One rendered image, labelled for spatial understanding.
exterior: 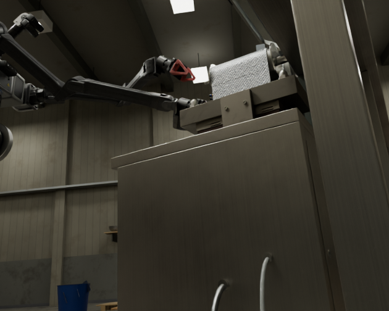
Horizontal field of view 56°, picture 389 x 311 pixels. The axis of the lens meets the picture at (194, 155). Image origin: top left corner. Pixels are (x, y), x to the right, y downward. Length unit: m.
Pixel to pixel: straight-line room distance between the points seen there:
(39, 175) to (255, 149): 11.78
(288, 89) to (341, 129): 0.70
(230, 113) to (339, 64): 0.71
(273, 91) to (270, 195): 0.33
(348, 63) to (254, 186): 0.60
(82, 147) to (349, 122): 11.93
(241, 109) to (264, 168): 0.22
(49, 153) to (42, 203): 1.64
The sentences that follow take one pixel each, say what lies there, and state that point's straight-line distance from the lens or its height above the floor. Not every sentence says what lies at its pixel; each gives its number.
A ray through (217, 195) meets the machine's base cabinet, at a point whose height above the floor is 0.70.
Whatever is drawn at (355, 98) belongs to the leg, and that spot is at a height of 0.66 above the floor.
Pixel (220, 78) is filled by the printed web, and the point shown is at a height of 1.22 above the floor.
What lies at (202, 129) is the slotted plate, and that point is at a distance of 1.22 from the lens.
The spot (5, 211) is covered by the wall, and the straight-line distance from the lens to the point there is 12.94.
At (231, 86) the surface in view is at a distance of 1.45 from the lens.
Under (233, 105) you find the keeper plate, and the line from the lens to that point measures 1.16.
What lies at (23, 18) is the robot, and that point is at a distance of 2.06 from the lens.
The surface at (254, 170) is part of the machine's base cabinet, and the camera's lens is 1.02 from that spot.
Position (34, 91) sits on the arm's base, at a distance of 2.12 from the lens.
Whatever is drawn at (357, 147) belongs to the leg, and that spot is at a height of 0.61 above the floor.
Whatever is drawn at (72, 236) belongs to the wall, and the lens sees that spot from 11.72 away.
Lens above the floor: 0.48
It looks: 18 degrees up
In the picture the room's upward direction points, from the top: 4 degrees counter-clockwise
